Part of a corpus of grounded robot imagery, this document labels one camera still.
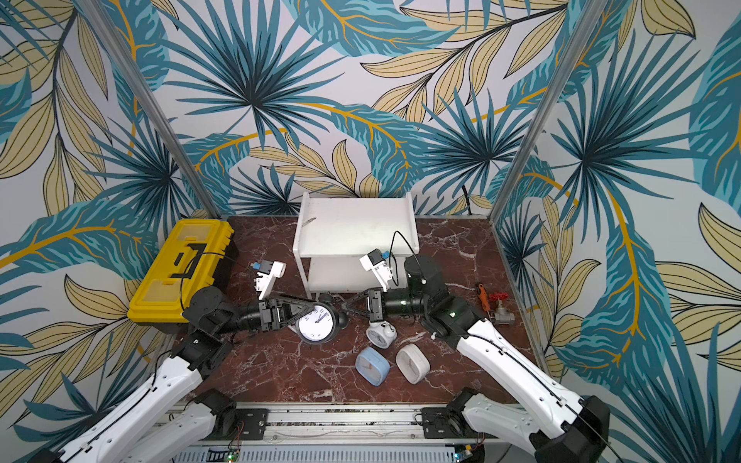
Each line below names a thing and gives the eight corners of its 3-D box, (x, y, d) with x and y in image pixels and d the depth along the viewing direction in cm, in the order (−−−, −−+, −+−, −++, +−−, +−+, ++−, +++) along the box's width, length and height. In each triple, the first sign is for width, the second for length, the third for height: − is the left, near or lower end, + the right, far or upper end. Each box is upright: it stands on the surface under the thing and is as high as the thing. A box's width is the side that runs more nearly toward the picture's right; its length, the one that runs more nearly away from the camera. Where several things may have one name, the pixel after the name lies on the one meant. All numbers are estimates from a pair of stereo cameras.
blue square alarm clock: (353, 369, 84) (352, 360, 77) (366, 353, 87) (366, 343, 80) (378, 389, 80) (379, 382, 74) (390, 372, 83) (392, 363, 77)
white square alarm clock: (411, 388, 81) (415, 380, 74) (393, 362, 86) (395, 351, 79) (427, 376, 84) (433, 367, 76) (409, 351, 88) (413, 340, 81)
